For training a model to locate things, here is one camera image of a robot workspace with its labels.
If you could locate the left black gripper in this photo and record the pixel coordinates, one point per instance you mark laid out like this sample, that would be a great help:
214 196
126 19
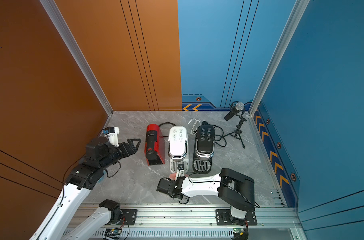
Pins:
132 150

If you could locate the red coffee machine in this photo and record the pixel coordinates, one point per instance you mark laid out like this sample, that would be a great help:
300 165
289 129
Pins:
154 146

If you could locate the pink cloth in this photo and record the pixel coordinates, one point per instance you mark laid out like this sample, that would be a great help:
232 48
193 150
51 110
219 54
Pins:
172 176

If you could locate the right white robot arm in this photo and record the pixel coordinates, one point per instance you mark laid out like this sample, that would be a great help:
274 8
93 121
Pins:
234 188

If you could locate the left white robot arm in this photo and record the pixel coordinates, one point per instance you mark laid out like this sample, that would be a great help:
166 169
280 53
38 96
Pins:
100 154

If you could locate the white coffee machine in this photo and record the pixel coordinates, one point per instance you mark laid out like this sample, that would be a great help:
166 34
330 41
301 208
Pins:
178 149

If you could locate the black coffee machine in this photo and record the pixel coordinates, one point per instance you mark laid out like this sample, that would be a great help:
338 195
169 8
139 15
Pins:
204 148

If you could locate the blue owl toy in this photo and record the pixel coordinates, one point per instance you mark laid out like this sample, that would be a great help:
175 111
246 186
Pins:
101 179

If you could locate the green circuit board left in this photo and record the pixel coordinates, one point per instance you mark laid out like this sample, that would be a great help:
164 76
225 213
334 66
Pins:
112 234

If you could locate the green circuit board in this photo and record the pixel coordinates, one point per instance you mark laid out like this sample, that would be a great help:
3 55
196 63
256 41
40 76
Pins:
112 234
241 234

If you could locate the green circuit board right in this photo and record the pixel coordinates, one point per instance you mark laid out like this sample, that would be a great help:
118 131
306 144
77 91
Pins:
241 234

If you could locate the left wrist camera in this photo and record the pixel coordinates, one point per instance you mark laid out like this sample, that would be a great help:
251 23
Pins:
112 135

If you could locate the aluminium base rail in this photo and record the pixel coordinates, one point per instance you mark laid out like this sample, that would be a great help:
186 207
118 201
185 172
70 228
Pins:
199 222

